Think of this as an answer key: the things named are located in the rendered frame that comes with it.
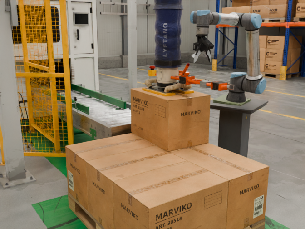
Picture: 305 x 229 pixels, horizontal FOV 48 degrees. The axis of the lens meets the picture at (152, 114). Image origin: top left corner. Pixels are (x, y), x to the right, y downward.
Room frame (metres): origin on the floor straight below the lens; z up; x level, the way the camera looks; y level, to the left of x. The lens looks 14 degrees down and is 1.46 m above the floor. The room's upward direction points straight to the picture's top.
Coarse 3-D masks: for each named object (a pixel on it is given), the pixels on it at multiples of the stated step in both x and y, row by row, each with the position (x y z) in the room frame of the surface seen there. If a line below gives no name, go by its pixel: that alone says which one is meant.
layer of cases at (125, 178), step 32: (96, 160) 2.29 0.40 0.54; (128, 160) 2.29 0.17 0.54; (160, 160) 2.29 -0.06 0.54; (192, 160) 2.29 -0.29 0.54; (224, 160) 2.29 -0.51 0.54; (96, 192) 2.15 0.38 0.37; (128, 192) 1.81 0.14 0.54; (160, 192) 1.81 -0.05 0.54; (192, 192) 1.81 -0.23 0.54; (224, 192) 1.95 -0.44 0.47; (256, 192) 2.13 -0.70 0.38; (128, 224) 1.80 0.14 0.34; (160, 224) 1.67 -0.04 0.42; (192, 224) 1.80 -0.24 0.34; (224, 224) 1.96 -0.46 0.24
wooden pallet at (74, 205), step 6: (72, 198) 2.53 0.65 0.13; (72, 204) 2.54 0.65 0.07; (78, 204) 2.51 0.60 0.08; (72, 210) 2.54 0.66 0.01; (78, 210) 2.51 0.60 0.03; (84, 210) 2.33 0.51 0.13; (78, 216) 2.44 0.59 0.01; (84, 216) 2.43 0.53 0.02; (90, 216) 2.25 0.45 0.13; (84, 222) 2.35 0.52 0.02; (90, 222) 2.34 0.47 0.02; (96, 222) 2.17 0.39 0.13; (258, 222) 2.15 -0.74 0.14; (264, 222) 2.19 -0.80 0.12; (90, 228) 2.27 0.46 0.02; (96, 228) 2.17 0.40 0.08; (102, 228) 2.09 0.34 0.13; (246, 228) 2.08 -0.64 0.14; (252, 228) 2.12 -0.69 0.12; (258, 228) 2.15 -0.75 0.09; (264, 228) 2.19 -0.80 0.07
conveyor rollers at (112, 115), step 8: (72, 96) 4.65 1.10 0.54; (80, 96) 4.63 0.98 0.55; (88, 96) 4.68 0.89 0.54; (88, 104) 4.19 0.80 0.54; (96, 104) 4.16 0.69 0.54; (104, 104) 4.13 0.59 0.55; (96, 112) 3.76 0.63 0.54; (104, 112) 3.73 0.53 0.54; (112, 112) 3.77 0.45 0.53; (120, 112) 3.74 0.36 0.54; (128, 112) 3.71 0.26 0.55; (104, 120) 3.42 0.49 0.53; (112, 120) 3.38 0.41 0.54; (120, 120) 3.42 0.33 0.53; (128, 120) 3.38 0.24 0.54
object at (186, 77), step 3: (180, 75) 2.64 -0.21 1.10; (183, 75) 2.65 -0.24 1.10; (186, 75) 2.66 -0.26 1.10; (189, 75) 2.67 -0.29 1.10; (180, 78) 2.61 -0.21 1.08; (183, 78) 2.58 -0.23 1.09; (186, 78) 2.57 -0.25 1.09; (189, 78) 2.58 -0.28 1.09; (192, 78) 2.60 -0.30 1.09; (180, 81) 2.61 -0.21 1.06; (183, 81) 2.58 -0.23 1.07; (186, 81) 2.57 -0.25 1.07; (186, 84) 2.57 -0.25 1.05; (189, 84) 2.59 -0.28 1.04
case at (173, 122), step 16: (144, 96) 2.77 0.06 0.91; (160, 96) 2.61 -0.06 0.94; (176, 96) 2.61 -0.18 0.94; (192, 96) 2.61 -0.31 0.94; (208, 96) 2.66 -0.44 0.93; (144, 112) 2.77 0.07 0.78; (160, 112) 2.56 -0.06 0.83; (176, 112) 2.50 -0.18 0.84; (192, 112) 2.58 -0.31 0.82; (208, 112) 2.67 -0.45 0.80; (144, 128) 2.77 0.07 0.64; (160, 128) 2.56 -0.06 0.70; (176, 128) 2.50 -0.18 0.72; (192, 128) 2.59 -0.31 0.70; (208, 128) 2.67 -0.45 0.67; (160, 144) 2.56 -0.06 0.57; (176, 144) 2.51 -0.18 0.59; (192, 144) 2.59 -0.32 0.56
